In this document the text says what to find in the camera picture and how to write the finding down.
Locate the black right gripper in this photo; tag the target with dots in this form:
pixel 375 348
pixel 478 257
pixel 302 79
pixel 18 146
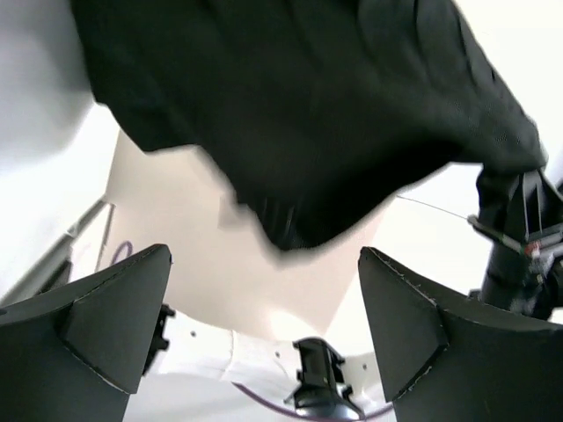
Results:
pixel 524 270

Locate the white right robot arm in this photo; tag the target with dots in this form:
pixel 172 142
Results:
pixel 307 374

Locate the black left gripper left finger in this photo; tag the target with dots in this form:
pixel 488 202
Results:
pixel 78 352

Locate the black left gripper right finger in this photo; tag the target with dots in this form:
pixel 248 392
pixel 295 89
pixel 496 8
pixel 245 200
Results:
pixel 444 357

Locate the black pleated skirt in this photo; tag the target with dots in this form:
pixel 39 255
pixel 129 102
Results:
pixel 315 111

